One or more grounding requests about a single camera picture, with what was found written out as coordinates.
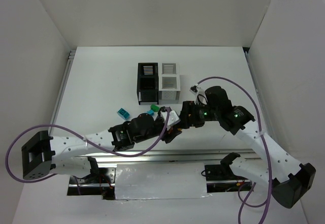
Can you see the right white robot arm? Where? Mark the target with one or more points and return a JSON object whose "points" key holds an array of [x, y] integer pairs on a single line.
{"points": [[288, 178]]}

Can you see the teal curved lego brick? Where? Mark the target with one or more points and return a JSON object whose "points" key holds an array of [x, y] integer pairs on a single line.
{"points": [[123, 114]]}

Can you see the teal long lego brick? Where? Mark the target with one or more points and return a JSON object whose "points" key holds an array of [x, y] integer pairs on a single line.
{"points": [[150, 112]]}

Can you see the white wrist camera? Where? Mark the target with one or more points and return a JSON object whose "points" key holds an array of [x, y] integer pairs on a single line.
{"points": [[197, 92], [173, 118]]}

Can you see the white slotted container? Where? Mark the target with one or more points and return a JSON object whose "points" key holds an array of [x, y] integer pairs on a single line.
{"points": [[169, 83]]}

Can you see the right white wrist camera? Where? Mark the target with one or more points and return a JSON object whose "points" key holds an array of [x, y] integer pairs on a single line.
{"points": [[197, 92]]}

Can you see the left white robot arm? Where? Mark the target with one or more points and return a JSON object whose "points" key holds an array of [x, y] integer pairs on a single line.
{"points": [[44, 154]]}

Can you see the black slotted container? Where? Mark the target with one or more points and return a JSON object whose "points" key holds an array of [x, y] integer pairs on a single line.
{"points": [[147, 83]]}

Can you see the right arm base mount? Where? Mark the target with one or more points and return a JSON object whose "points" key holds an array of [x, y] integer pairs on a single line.
{"points": [[221, 179]]}

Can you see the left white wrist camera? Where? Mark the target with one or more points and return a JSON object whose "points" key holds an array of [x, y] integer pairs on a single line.
{"points": [[173, 118]]}

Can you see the green curved lego brick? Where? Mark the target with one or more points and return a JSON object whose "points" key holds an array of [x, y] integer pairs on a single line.
{"points": [[154, 108]]}

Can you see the white tape covered plate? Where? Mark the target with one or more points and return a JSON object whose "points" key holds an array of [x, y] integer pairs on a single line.
{"points": [[160, 181]]}

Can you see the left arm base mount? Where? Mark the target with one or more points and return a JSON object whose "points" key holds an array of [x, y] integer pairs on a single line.
{"points": [[100, 181]]}

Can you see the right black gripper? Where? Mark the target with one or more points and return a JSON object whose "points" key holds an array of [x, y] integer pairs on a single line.
{"points": [[185, 115]]}

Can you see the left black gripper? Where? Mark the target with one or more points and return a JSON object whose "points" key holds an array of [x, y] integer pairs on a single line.
{"points": [[167, 134]]}

